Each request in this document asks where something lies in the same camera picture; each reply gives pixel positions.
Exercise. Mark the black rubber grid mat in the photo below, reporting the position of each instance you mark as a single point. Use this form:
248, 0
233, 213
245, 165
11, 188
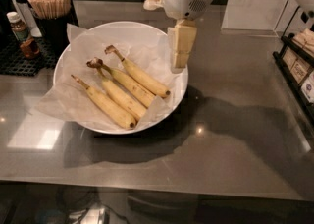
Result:
14, 63

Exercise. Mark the small brown sauce bottle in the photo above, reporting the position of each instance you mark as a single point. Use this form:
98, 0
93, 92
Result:
18, 26

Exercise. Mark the small brown round jar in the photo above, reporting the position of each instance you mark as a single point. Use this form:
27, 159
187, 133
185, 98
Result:
30, 49

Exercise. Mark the white parchment paper liner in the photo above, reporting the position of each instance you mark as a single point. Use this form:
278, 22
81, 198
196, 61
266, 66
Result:
72, 97

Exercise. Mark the yellow banana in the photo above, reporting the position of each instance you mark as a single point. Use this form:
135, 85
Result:
140, 75
122, 98
115, 112
136, 89

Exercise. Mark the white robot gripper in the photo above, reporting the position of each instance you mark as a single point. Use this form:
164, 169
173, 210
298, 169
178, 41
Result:
183, 1

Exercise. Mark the black cup of wooden stirrers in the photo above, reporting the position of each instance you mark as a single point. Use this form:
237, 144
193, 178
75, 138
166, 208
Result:
53, 17

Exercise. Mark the black rack of packets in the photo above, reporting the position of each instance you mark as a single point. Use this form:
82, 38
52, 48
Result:
296, 63

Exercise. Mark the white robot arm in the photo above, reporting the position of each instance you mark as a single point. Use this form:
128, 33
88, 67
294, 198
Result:
241, 15

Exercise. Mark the white bowl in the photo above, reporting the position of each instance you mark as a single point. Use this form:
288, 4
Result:
176, 87

